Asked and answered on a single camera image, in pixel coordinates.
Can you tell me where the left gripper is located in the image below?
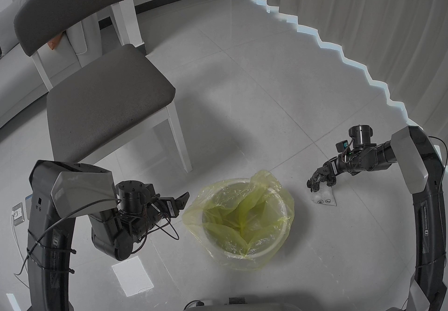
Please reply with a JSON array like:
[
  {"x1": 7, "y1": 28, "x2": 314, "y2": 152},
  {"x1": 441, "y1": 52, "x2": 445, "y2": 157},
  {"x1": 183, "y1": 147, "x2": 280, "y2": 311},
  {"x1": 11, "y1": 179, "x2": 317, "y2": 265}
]
[{"x1": 154, "y1": 192, "x2": 190, "y2": 223}]

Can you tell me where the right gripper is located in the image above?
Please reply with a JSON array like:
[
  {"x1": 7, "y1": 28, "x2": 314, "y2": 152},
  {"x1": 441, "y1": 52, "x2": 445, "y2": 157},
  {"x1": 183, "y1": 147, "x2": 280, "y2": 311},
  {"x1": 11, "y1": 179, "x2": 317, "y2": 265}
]
[{"x1": 324, "y1": 156, "x2": 352, "y2": 177}]

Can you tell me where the black plastic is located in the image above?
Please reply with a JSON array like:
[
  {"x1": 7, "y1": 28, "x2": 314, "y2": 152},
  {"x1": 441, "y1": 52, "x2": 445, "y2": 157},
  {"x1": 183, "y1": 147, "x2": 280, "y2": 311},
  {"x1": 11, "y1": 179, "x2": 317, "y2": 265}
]
[{"x1": 306, "y1": 168, "x2": 337, "y2": 194}]

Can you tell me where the clear printed wrapper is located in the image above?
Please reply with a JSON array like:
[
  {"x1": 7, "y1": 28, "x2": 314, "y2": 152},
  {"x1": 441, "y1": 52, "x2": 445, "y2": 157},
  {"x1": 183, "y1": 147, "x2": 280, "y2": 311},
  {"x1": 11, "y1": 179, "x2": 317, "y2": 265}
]
[{"x1": 311, "y1": 187, "x2": 337, "y2": 207}]

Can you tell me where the yellow plastic bag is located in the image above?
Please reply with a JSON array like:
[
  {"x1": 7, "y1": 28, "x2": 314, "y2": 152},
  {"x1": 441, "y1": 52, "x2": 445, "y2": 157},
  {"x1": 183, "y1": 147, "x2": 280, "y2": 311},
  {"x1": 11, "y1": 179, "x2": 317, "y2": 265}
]
[{"x1": 183, "y1": 170, "x2": 295, "y2": 271}]

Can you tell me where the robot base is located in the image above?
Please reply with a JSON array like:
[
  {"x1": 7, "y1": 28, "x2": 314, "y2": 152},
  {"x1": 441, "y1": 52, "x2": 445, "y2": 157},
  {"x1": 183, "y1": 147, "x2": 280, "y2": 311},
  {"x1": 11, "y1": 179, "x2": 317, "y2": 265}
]
[{"x1": 182, "y1": 297, "x2": 293, "y2": 311}]

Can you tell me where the pale grey trash bin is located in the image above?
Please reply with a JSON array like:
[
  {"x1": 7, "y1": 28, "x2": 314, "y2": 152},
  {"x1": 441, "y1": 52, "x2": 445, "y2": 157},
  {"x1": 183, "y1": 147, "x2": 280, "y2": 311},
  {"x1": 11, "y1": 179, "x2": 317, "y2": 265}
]
[{"x1": 200, "y1": 178, "x2": 294, "y2": 258}]

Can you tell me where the grey padded white chair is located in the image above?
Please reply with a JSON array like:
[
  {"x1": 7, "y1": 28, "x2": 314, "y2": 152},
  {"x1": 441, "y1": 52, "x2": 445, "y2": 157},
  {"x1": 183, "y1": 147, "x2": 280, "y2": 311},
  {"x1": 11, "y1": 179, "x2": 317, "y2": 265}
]
[{"x1": 13, "y1": 0, "x2": 193, "y2": 174}]

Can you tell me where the beige curtain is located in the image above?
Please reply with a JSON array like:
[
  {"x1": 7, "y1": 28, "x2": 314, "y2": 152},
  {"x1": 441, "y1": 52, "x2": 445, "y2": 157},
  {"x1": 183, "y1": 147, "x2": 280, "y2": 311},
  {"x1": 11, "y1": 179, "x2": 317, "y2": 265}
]
[{"x1": 231, "y1": 0, "x2": 448, "y2": 149}]

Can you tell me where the orange cushion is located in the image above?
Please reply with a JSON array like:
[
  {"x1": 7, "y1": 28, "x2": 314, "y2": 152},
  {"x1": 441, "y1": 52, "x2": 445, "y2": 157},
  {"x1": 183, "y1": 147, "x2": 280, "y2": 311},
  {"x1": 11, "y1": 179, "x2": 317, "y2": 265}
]
[{"x1": 47, "y1": 33, "x2": 65, "y2": 51}]

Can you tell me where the pale grey sofa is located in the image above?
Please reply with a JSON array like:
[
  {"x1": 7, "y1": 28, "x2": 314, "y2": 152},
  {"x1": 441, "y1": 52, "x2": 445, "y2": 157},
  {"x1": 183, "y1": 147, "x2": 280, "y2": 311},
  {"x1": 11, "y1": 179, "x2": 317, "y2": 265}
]
[{"x1": 0, "y1": 0, "x2": 104, "y2": 128}]

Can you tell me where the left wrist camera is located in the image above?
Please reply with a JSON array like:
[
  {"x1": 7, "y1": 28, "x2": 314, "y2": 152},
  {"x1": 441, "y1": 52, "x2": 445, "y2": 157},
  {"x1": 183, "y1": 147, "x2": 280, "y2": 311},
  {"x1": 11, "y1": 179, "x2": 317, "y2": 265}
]
[{"x1": 143, "y1": 183, "x2": 162, "y2": 202}]

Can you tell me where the white cable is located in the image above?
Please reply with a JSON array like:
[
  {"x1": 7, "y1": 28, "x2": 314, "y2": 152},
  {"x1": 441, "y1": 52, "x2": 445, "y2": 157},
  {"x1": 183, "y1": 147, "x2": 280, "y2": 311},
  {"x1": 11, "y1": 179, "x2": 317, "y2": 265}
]
[{"x1": 10, "y1": 210, "x2": 28, "y2": 265}]

